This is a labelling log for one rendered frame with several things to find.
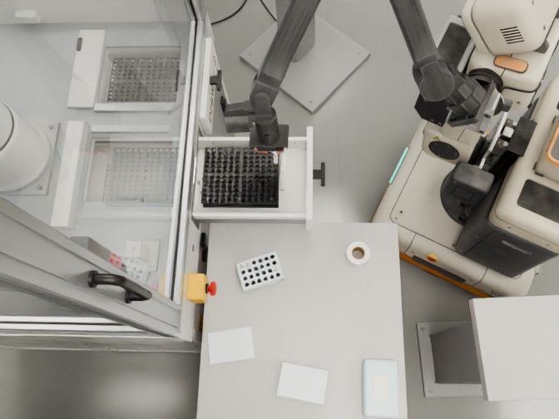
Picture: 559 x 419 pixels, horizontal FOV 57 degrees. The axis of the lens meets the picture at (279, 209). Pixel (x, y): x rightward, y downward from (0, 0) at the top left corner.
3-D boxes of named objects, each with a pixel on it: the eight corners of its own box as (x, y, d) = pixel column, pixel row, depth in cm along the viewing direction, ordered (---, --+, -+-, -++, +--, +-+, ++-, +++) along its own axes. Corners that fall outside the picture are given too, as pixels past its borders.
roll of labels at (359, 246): (372, 250, 155) (373, 247, 152) (363, 271, 154) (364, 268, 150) (351, 240, 157) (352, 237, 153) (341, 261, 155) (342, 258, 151)
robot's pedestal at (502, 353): (486, 320, 221) (573, 290, 149) (498, 395, 211) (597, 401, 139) (415, 323, 222) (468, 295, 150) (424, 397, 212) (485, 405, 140)
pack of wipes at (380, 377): (362, 359, 146) (363, 358, 141) (396, 361, 145) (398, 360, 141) (362, 416, 141) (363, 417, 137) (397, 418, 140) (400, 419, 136)
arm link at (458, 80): (469, 86, 117) (463, 76, 121) (442, 56, 113) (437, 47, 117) (436, 112, 121) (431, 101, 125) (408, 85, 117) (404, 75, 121)
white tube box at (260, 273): (276, 253, 157) (275, 251, 153) (284, 280, 154) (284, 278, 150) (237, 266, 156) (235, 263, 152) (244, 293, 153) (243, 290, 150)
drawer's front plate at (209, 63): (217, 57, 173) (211, 36, 163) (211, 135, 164) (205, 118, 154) (211, 57, 173) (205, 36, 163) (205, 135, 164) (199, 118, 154)
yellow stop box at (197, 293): (211, 278, 147) (206, 273, 140) (210, 303, 145) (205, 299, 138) (193, 278, 147) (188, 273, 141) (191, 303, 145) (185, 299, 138)
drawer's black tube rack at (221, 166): (280, 156, 159) (279, 147, 152) (279, 210, 153) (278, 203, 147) (209, 156, 160) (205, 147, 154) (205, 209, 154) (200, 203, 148)
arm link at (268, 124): (275, 121, 123) (275, 101, 125) (247, 123, 124) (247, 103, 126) (278, 135, 130) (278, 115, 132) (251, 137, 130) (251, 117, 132)
